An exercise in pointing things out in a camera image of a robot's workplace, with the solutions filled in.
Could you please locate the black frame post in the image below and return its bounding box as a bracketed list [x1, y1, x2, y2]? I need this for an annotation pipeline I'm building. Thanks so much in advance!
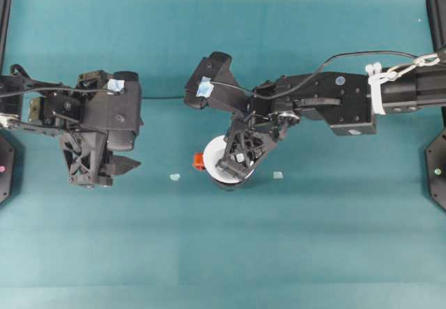
[425, 0, 446, 55]
[0, 0, 13, 68]

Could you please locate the blue-green table cloth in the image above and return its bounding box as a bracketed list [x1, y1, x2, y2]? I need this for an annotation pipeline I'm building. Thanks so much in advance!
[0, 0, 446, 309]

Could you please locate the white paper cup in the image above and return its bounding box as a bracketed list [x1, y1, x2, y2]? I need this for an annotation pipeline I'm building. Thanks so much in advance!
[203, 134, 254, 187]

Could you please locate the thin black camera cable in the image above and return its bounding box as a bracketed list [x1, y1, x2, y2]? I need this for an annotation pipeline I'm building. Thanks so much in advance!
[210, 50, 424, 97]
[0, 86, 118, 98]

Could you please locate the silver wire hook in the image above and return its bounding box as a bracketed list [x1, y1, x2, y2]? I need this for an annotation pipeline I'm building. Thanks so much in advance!
[392, 53, 440, 78]

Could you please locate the black cup holder red handle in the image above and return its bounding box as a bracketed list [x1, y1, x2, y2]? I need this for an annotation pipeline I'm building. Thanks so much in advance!
[192, 152, 252, 193]

